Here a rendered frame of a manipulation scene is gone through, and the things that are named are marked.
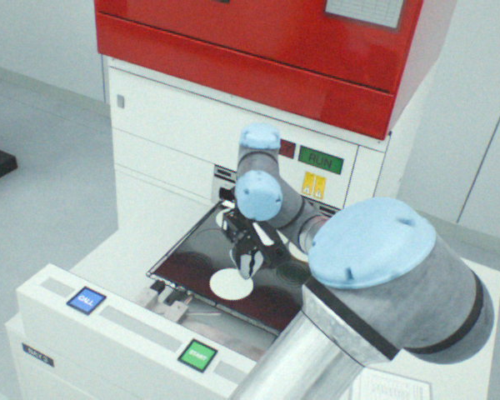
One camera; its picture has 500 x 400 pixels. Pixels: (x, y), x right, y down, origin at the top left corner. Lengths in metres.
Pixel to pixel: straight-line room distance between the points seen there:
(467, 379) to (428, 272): 0.62
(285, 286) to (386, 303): 0.76
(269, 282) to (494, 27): 1.79
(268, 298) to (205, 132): 0.51
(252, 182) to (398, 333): 0.41
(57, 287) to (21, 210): 1.87
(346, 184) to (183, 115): 0.49
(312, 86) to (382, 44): 0.18
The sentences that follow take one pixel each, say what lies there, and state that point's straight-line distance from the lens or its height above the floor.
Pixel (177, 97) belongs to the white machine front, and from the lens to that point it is 1.49.
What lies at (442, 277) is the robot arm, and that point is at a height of 1.44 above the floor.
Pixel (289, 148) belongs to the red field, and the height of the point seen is 1.10.
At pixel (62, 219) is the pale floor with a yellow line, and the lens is 2.92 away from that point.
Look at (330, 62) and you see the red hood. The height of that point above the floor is 1.37.
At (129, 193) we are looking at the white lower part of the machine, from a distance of 1.78.
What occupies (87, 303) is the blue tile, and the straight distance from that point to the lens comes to 1.13.
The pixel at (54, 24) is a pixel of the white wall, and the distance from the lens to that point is 3.92.
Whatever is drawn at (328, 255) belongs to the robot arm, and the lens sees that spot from 0.54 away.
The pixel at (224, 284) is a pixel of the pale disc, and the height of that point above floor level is 0.90.
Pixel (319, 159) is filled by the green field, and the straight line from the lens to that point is 1.35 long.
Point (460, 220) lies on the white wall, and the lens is 3.10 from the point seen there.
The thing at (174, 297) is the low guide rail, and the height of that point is 0.85.
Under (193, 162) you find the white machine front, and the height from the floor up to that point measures 0.96.
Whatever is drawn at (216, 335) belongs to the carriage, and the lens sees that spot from 1.17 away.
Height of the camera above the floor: 1.78
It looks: 35 degrees down
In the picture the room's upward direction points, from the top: 7 degrees clockwise
